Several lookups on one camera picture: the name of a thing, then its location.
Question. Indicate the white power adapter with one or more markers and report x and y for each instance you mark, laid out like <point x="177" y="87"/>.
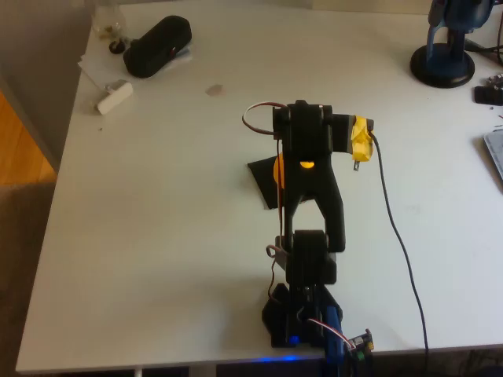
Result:
<point x="116" y="98"/>

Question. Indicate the small controller circuit board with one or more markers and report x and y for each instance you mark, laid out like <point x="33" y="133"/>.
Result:
<point x="359" y="343"/>

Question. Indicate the black oblong speaker case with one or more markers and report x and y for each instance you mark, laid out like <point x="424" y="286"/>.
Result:
<point x="157" y="47"/>

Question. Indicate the small black phone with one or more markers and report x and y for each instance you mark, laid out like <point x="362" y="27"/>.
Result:
<point x="489" y="95"/>

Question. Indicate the black camera with yellow tape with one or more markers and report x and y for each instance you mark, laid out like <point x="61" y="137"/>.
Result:
<point x="342" y="131"/>

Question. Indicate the black square mat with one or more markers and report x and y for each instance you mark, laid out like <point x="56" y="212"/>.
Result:
<point x="261" y="176"/>

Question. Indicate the clear glass flask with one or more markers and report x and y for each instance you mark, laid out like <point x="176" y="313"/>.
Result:
<point x="108" y="27"/>

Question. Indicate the yellow rubber duck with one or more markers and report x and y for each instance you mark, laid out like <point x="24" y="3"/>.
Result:
<point x="278" y="173"/>

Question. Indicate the small black round cap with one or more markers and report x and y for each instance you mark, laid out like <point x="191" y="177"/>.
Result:
<point x="116" y="47"/>

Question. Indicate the blue microphone on black base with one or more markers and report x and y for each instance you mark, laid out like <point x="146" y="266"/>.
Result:
<point x="442" y="66"/>

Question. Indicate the white paper sheets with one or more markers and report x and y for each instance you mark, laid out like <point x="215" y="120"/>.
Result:
<point x="102" y="66"/>

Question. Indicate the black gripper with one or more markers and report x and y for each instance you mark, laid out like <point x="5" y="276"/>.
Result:
<point x="280" y="173"/>

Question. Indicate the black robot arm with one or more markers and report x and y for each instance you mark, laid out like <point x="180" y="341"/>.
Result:
<point x="310" y="259"/>

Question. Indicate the blue table clamp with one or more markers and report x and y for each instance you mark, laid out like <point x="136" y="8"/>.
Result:
<point x="333" y="337"/>

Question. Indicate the small electronics part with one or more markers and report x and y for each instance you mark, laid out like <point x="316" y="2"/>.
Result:
<point x="496" y="80"/>

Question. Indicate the grey laptop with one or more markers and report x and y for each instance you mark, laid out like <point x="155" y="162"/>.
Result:
<point x="496" y="151"/>

